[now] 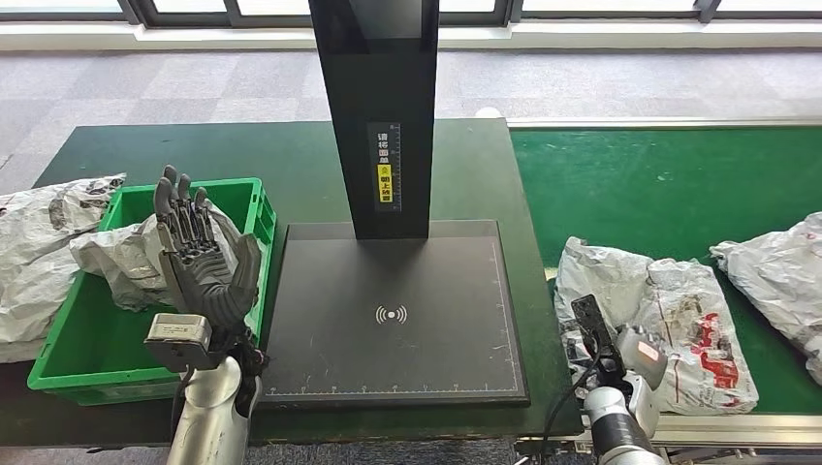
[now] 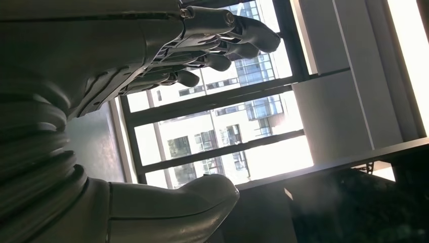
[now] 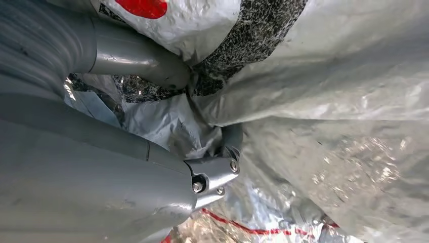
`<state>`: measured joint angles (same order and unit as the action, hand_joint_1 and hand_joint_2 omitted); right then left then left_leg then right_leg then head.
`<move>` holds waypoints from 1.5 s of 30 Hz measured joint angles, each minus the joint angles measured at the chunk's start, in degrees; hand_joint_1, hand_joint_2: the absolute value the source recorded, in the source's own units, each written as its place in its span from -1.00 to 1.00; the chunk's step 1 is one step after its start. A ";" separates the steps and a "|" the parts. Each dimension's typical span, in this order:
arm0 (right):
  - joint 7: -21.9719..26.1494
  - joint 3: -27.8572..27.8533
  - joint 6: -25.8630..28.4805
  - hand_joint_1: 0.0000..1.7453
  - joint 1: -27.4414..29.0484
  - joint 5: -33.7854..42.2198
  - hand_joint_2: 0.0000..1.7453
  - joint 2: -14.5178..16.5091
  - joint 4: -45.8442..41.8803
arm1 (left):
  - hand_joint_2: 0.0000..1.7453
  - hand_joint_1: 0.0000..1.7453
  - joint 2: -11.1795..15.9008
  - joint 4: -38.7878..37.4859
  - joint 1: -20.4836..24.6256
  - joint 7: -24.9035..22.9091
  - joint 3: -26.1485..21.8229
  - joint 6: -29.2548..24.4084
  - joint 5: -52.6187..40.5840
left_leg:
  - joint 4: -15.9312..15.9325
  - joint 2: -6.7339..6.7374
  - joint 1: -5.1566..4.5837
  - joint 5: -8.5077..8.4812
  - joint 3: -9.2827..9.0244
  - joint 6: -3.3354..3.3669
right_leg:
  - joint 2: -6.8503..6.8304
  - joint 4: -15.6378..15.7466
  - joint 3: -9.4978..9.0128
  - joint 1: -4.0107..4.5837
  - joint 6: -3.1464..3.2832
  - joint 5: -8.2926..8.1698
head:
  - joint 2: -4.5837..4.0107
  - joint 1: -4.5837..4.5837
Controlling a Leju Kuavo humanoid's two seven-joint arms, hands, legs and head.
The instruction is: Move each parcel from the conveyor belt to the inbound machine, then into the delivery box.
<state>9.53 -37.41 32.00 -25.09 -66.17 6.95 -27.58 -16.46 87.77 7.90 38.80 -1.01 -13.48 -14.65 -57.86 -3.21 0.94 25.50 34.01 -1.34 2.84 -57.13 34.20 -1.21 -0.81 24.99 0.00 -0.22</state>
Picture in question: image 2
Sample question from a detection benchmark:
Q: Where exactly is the black window frame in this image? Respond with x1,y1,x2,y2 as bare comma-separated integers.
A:
114,0,351,188

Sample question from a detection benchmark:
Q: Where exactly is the pale office building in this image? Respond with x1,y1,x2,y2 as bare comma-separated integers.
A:
127,0,314,188

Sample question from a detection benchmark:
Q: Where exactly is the black inbound scanner machine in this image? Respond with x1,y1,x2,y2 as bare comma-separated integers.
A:
207,137,429,243

